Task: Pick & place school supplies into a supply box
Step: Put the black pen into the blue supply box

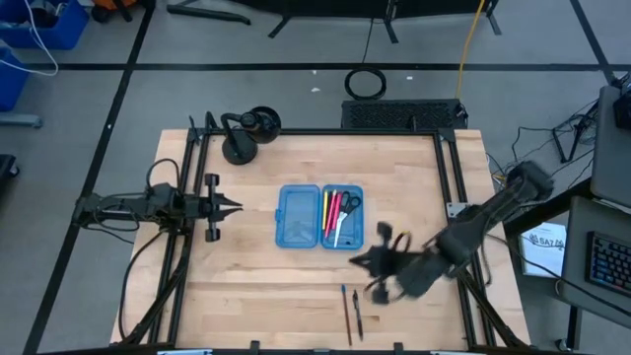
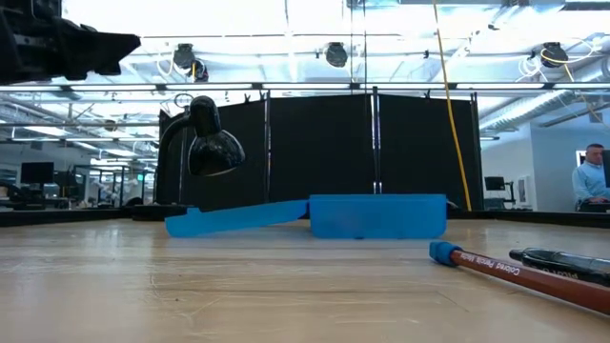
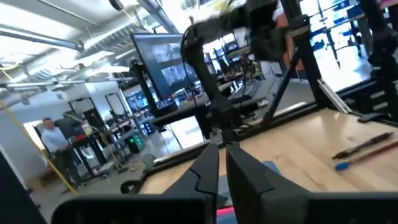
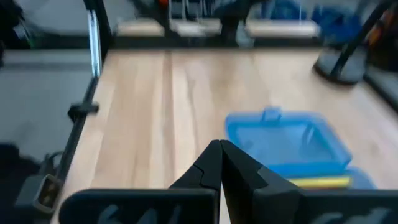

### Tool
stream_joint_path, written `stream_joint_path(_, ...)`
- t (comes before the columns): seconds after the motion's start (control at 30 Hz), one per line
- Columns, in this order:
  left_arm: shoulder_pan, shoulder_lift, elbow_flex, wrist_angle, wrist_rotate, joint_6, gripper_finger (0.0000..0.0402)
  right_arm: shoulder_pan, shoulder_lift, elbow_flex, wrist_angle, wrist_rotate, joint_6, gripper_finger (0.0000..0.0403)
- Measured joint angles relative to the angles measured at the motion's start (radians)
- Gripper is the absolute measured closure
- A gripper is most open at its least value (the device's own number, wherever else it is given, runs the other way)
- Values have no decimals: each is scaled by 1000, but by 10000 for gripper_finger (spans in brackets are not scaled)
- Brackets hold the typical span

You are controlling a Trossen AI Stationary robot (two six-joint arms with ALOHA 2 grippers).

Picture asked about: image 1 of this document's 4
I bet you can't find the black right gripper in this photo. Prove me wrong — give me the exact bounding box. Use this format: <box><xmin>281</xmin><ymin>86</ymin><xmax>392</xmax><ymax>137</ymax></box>
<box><xmin>348</xmin><ymin>222</ymin><xmax>448</xmax><ymax>305</ymax></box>

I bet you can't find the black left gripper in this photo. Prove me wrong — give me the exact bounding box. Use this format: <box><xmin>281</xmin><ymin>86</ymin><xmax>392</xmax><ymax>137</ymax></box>
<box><xmin>184</xmin><ymin>173</ymin><xmax>244</xmax><ymax>243</ymax></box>

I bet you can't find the black ballpoint pen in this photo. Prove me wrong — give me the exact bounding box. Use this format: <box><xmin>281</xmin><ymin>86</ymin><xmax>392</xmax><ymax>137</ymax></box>
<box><xmin>350</xmin><ymin>289</ymin><xmax>366</xmax><ymax>342</ymax></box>

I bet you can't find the brown pencil blue cap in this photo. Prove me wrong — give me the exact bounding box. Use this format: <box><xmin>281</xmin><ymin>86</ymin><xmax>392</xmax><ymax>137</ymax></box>
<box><xmin>340</xmin><ymin>283</ymin><xmax>354</xmax><ymax>347</ymax></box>

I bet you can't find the pink pencil yellow tip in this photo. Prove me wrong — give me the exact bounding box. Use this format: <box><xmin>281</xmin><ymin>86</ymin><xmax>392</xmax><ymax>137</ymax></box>
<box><xmin>324</xmin><ymin>188</ymin><xmax>338</xmax><ymax>239</ymax></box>

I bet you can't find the blue plastic supply box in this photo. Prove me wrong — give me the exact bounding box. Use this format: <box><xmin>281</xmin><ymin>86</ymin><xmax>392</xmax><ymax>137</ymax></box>
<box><xmin>274</xmin><ymin>183</ymin><xmax>366</xmax><ymax>250</ymax></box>

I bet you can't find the black desk lamp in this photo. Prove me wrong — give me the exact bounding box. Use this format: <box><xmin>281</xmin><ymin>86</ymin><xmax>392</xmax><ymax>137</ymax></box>
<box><xmin>219</xmin><ymin>106</ymin><xmax>283</xmax><ymax>167</ymax></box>

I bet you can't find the black perforated case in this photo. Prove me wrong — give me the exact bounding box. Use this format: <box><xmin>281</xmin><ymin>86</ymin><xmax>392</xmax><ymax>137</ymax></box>
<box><xmin>340</xmin><ymin>98</ymin><xmax>469</xmax><ymax>132</ymax></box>

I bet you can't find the white printed paper sheet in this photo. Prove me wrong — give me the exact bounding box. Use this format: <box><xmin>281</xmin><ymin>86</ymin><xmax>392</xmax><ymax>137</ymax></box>
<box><xmin>519</xmin><ymin>221</ymin><xmax>568</xmax><ymax>279</ymax></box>

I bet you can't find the black floor bar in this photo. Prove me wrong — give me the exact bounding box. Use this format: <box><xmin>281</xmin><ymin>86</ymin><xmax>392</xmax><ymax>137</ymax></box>
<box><xmin>166</xmin><ymin>3</ymin><xmax>252</xmax><ymax>27</ymax></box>

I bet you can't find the black caster foot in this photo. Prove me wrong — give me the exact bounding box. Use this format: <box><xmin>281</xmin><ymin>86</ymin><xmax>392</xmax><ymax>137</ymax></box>
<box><xmin>0</xmin><ymin>153</ymin><xmax>21</xmax><ymax>181</ymax></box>

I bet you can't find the grey stand foot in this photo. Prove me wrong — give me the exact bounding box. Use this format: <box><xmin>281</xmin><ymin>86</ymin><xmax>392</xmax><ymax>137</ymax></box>
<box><xmin>0</xmin><ymin>112</ymin><xmax>44</xmax><ymax>130</ymax></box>

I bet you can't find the orange and black object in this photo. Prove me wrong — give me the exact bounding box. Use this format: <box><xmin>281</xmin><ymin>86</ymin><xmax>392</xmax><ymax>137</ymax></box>
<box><xmin>90</xmin><ymin>0</ymin><xmax>152</xmax><ymax>24</ymax></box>

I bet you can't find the black computer keyboard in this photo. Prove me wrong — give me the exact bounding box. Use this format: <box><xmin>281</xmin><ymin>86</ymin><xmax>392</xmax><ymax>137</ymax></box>
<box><xmin>585</xmin><ymin>230</ymin><xmax>631</xmax><ymax>298</ymax></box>

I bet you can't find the blue plastic storage bin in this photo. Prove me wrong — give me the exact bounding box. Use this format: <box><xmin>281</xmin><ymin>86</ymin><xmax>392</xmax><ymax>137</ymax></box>
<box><xmin>0</xmin><ymin>46</ymin><xmax>31</xmax><ymax>112</ymax></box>
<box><xmin>0</xmin><ymin>0</ymin><xmax>91</xmax><ymax>51</ymax></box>

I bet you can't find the grey desk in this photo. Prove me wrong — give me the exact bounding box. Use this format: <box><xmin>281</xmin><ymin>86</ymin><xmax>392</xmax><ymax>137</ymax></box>
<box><xmin>556</xmin><ymin>84</ymin><xmax>631</xmax><ymax>317</ymax></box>

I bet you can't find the black desk device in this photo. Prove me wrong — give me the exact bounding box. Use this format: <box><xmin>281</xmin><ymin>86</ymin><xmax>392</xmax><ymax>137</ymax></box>
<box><xmin>612</xmin><ymin>73</ymin><xmax>631</xmax><ymax>132</ymax></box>

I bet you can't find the thick black power cable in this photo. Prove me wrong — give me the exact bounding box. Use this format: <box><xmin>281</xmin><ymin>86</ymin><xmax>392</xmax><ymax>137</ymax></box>
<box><xmin>116</xmin><ymin>229</ymin><xmax>167</xmax><ymax>342</ymax></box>

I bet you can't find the coiled black cable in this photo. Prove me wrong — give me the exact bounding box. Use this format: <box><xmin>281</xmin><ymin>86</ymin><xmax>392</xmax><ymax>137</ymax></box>
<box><xmin>343</xmin><ymin>17</ymin><xmax>388</xmax><ymax>102</ymax></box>

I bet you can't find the black wire stand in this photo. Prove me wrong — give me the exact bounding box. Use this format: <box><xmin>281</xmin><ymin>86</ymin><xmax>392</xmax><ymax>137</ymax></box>
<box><xmin>551</xmin><ymin>112</ymin><xmax>596</xmax><ymax>165</ymax></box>

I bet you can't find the white cable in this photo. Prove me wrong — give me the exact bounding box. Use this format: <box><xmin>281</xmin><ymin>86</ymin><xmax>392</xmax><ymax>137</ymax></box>
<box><xmin>0</xmin><ymin>0</ymin><xmax>60</xmax><ymax>78</ymax></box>

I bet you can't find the yellow hanging cable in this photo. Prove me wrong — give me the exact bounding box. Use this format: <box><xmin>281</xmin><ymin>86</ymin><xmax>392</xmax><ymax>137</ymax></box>
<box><xmin>454</xmin><ymin>0</ymin><xmax>487</xmax><ymax>100</ymax></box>

